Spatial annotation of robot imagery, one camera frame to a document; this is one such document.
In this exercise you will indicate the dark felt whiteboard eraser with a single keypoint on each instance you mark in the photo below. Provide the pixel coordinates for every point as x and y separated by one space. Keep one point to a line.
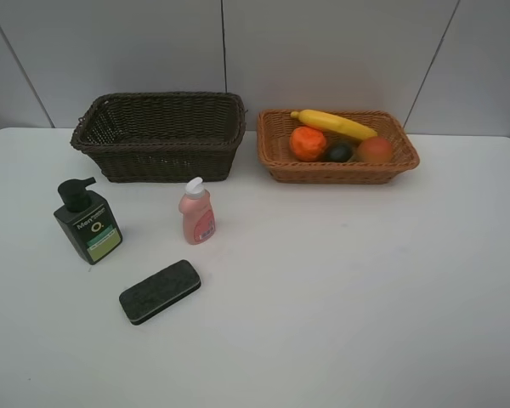
159 291

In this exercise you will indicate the dark brown wicker basket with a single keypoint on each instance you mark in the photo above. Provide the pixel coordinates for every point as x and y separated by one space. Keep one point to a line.
169 137

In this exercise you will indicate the yellow banana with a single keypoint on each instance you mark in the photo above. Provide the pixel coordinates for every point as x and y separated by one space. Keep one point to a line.
331 123

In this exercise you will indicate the orange tangerine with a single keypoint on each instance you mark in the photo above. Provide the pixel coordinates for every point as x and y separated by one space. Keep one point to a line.
307 144

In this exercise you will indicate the pink squeeze bottle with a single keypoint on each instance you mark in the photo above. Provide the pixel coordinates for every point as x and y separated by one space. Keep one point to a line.
198 218

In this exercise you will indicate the dark green pump bottle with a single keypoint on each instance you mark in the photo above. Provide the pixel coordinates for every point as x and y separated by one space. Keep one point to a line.
87 220

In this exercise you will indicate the dark green mangosteen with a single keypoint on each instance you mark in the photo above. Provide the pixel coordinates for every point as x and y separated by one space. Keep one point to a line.
339 152

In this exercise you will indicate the red-orange peach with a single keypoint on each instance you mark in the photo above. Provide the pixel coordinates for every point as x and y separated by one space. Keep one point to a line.
376 150

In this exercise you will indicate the orange wicker basket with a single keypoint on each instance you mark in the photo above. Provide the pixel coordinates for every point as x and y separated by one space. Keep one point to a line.
274 130

